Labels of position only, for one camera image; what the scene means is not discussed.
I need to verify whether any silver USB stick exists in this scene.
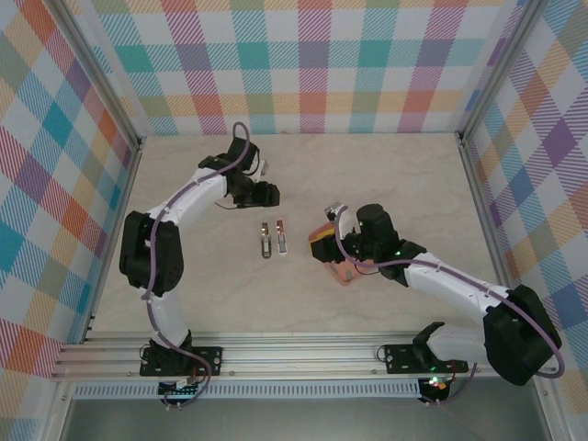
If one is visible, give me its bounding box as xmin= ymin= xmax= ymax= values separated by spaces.
xmin=259 ymin=220 xmax=274 ymax=258

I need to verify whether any pink plastic tray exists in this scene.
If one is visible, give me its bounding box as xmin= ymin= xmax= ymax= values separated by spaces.
xmin=306 ymin=222 xmax=364 ymax=287

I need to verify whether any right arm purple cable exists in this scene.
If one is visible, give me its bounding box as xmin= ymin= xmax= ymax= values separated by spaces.
xmin=334 ymin=206 xmax=565 ymax=408

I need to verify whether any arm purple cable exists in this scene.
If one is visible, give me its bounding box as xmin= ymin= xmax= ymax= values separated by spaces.
xmin=140 ymin=121 xmax=254 ymax=410
xmin=334 ymin=206 xmax=565 ymax=408

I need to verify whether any right aluminium side rail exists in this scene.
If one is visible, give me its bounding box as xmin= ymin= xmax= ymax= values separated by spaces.
xmin=458 ymin=132 xmax=527 ymax=339

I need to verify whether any aluminium side rail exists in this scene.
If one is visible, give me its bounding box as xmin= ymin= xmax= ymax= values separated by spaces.
xmin=458 ymin=132 xmax=527 ymax=339
xmin=80 ymin=137 xmax=147 ymax=345

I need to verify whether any long aluminium base rail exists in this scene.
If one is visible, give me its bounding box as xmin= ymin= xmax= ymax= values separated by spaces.
xmin=49 ymin=331 xmax=558 ymax=381

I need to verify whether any left aluminium side rail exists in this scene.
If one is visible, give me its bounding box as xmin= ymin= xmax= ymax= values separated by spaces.
xmin=80 ymin=137 xmax=147 ymax=345

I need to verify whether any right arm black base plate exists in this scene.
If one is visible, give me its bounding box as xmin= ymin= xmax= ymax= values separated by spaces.
xmin=382 ymin=343 xmax=470 ymax=376

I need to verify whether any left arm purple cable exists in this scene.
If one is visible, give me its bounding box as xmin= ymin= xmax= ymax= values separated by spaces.
xmin=140 ymin=121 xmax=254 ymax=410

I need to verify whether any white slotted cable duct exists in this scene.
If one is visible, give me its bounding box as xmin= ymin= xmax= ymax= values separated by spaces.
xmin=73 ymin=383 xmax=423 ymax=400

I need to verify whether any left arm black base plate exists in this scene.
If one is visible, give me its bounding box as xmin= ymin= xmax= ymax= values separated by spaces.
xmin=139 ymin=345 xmax=225 ymax=379

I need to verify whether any left aluminium frame post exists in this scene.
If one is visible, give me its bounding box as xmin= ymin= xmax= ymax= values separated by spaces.
xmin=53 ymin=0 xmax=144 ymax=147

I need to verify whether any aluminium frame post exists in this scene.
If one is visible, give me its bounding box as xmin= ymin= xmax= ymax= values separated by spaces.
xmin=53 ymin=0 xmax=144 ymax=147
xmin=457 ymin=0 xmax=546 ymax=141

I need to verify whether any right aluminium frame post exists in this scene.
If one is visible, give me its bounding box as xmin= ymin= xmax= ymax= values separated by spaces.
xmin=457 ymin=0 xmax=546 ymax=141

